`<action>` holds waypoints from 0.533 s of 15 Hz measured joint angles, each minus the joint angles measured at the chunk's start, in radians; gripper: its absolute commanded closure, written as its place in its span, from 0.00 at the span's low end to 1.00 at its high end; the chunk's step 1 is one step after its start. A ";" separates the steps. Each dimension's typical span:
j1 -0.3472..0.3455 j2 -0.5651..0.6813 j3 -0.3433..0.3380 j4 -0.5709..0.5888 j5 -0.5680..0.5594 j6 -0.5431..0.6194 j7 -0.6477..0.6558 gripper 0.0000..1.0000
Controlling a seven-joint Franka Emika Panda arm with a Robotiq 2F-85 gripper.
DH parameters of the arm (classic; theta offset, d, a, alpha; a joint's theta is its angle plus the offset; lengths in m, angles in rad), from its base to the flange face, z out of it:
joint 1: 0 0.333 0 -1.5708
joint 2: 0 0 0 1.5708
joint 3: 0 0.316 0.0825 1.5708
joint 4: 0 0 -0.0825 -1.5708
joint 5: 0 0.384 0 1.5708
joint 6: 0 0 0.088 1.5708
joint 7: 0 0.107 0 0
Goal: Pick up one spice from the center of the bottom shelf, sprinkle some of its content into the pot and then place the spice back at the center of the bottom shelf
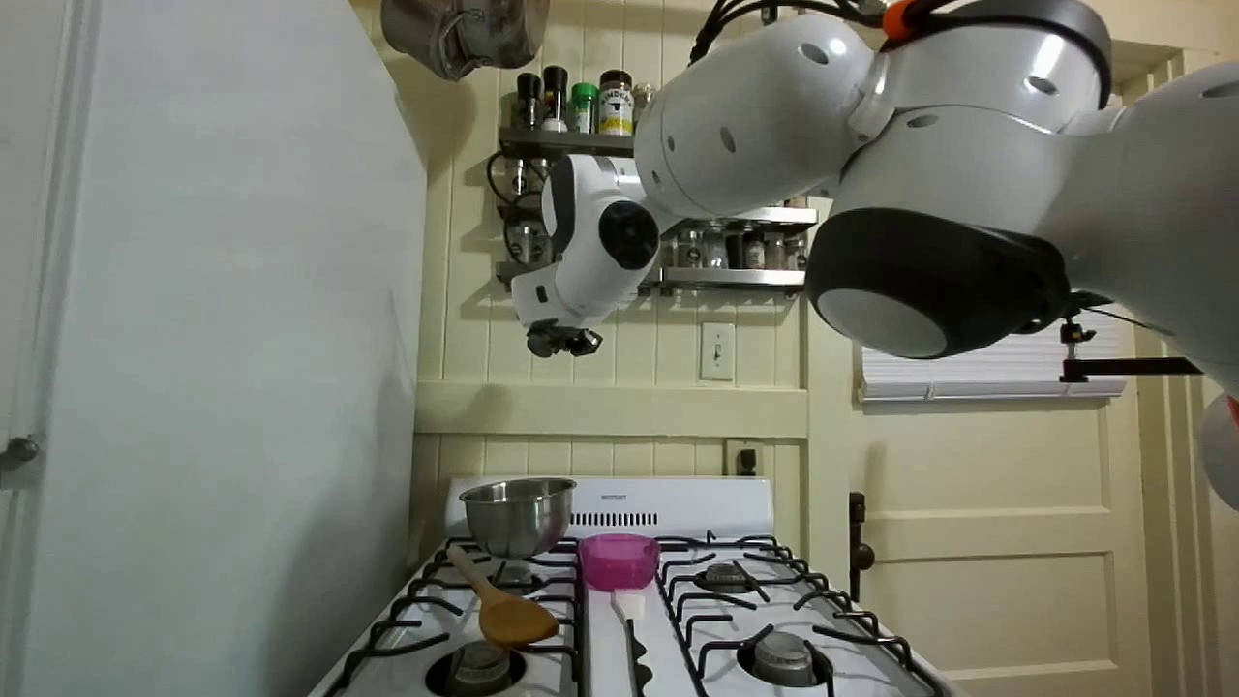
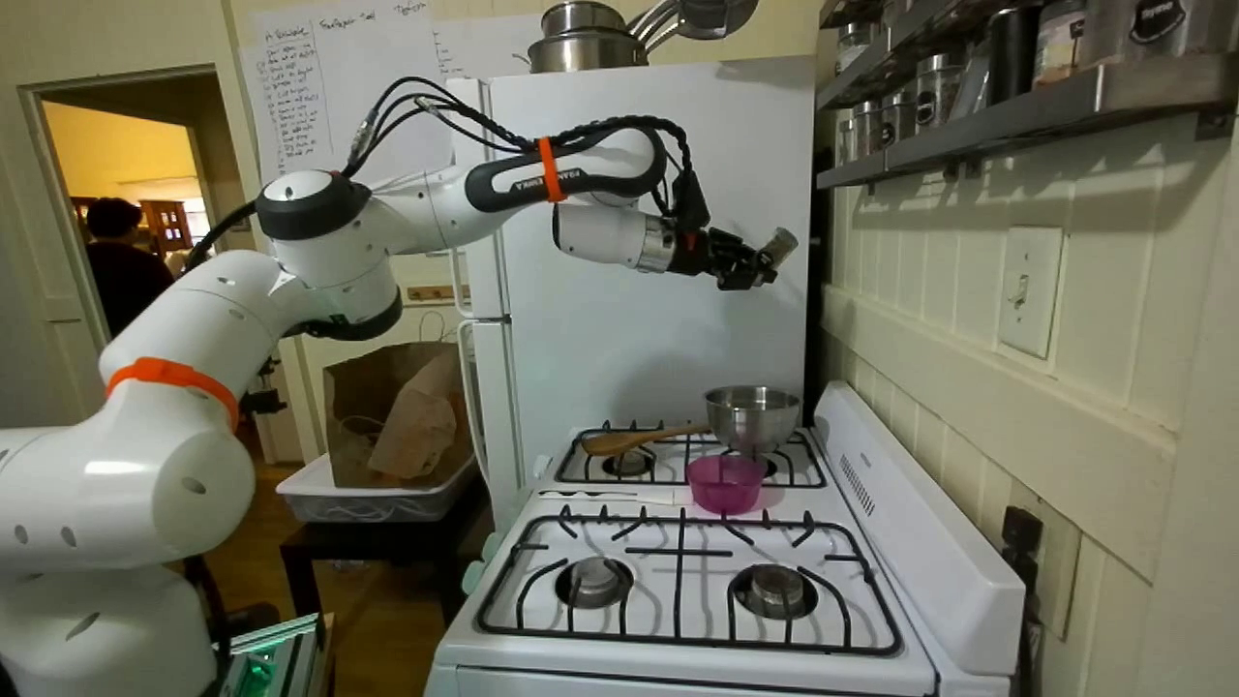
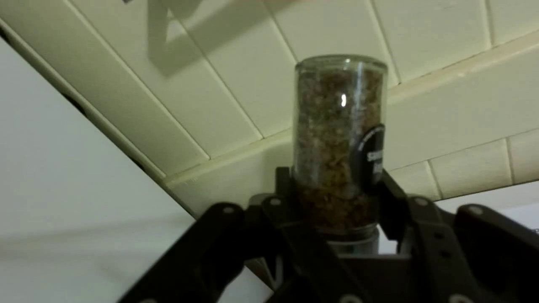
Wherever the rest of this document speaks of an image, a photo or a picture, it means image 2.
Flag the white light switch plate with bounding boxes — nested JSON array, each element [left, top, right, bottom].
[[992, 224, 1064, 363]]

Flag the white gas stove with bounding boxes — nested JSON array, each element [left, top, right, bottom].
[[420, 375, 1028, 697]]

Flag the white paper wall sheet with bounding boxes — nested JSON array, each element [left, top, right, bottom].
[[235, 0, 457, 265]]

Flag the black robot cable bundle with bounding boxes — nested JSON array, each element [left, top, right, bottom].
[[189, 73, 717, 283]]

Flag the white plastic bin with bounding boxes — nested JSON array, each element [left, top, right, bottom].
[[271, 447, 484, 525]]

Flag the glass spice jar steel cap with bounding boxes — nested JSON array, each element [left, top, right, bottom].
[[908, 50, 968, 134], [863, 73, 908, 153], [831, 103, 868, 167]]

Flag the steel ladles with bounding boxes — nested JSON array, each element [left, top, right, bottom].
[[628, 0, 762, 55]]

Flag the person in dark clothes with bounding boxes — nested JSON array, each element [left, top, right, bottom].
[[77, 192, 182, 340]]

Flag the dark low table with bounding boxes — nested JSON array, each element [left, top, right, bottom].
[[273, 496, 497, 623]]

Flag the wooden spoon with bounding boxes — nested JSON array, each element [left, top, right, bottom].
[[578, 418, 717, 459]]

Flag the black stove grate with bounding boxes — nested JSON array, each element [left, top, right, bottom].
[[473, 504, 904, 656], [553, 423, 831, 490]]

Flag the stacked steel pots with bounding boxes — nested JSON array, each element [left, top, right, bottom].
[[524, 0, 649, 77]]

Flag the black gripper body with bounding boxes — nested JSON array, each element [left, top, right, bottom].
[[666, 220, 778, 295]]

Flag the pink cup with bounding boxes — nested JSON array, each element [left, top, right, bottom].
[[685, 447, 771, 520]]

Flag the black power cord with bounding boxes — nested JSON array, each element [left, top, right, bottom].
[[1015, 566, 1058, 697]]

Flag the silver metal pot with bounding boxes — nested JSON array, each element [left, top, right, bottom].
[[702, 384, 806, 455]]

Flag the brown cardboard box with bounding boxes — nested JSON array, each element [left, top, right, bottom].
[[320, 336, 477, 490]]

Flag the black wall plug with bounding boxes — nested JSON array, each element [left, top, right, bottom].
[[999, 504, 1049, 578]]

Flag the steel wall spice rack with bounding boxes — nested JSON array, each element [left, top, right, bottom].
[[809, 0, 1239, 192]]

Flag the white refrigerator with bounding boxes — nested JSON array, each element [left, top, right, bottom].
[[441, 59, 821, 525]]

